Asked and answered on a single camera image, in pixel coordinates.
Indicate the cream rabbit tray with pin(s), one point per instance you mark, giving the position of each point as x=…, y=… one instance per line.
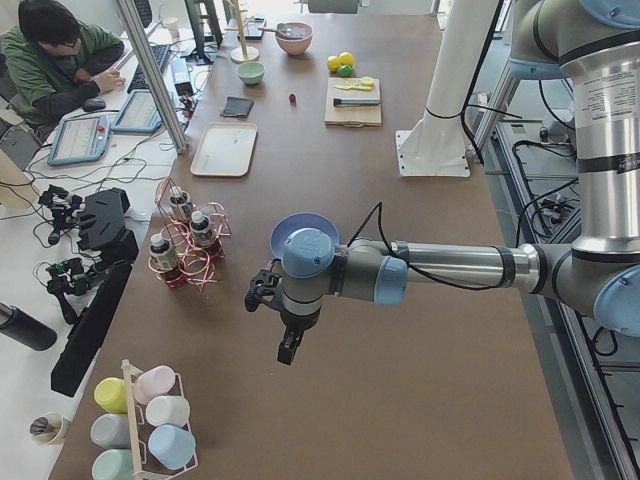
x=224, y=150

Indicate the wooden cutting board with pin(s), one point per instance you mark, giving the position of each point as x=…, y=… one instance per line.
x=352, y=116

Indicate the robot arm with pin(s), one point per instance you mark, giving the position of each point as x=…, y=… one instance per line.
x=596, y=45

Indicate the green bowl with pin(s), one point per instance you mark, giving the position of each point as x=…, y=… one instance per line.
x=251, y=73

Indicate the bottle white cap middle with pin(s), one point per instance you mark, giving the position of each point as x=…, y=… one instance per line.
x=201, y=229

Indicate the paper cup with tools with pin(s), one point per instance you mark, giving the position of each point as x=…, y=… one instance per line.
x=49, y=429

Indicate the black computer mouse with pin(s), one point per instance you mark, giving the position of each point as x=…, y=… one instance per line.
x=93, y=104

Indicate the black soundbar device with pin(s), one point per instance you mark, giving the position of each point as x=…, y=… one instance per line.
x=87, y=336

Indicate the pink cup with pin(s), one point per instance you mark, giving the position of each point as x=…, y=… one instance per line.
x=153, y=383

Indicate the bottle white cap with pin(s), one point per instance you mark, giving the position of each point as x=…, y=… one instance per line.
x=201, y=229
x=181, y=204
x=162, y=253

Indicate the steel muddler black tip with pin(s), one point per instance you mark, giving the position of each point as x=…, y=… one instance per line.
x=354, y=102

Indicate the yellow lemon lower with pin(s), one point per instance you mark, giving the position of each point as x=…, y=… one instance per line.
x=333, y=63

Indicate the copper wire bottle rack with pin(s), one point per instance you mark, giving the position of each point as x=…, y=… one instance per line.
x=196, y=266

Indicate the black water bottle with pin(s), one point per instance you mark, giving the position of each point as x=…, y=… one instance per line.
x=23, y=328

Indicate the steel ice scoop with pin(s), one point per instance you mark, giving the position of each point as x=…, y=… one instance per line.
x=286, y=30

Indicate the teach pendant right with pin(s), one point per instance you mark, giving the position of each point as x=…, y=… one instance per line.
x=138, y=115

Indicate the wooden cup stand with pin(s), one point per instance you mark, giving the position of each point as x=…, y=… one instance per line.
x=244, y=53

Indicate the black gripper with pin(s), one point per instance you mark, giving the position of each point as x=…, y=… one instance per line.
x=296, y=322

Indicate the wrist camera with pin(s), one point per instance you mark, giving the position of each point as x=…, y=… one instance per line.
x=264, y=289

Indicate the yellow cup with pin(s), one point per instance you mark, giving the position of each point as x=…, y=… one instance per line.
x=110, y=395

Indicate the yellow plastic knife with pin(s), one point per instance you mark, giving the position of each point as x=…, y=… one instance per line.
x=354, y=87

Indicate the aluminium frame post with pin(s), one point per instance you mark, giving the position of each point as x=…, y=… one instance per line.
x=132, y=24

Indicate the teach pendant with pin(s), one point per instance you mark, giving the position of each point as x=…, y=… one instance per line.
x=138, y=115
x=78, y=140

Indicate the green lime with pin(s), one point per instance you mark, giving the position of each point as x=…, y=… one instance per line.
x=345, y=71

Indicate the yellow lemon upper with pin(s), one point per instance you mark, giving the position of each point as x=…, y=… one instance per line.
x=346, y=59

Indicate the pink bowl of ice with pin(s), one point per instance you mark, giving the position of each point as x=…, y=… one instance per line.
x=294, y=38

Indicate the white wire cup rack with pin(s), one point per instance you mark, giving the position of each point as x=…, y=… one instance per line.
x=145, y=466

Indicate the grey folded cloth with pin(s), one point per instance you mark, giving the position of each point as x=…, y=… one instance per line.
x=237, y=107

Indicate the bottle white cap top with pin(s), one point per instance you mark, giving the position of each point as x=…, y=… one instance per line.
x=181, y=204

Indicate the light blue cup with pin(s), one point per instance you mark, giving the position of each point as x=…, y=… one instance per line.
x=173, y=447

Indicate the yellow lemon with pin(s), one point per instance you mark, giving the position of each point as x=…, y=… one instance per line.
x=346, y=59
x=333, y=63

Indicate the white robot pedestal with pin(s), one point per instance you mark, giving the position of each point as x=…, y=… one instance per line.
x=436, y=145

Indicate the mint green cup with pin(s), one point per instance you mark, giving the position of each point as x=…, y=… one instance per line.
x=113, y=464

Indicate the grey cup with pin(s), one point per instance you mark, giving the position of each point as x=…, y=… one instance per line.
x=111, y=431

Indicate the bottle white cap right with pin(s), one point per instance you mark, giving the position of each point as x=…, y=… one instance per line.
x=162, y=253

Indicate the teach pendant left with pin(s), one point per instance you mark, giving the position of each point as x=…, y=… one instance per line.
x=78, y=140

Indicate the white cup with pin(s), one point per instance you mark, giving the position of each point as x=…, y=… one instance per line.
x=168, y=409

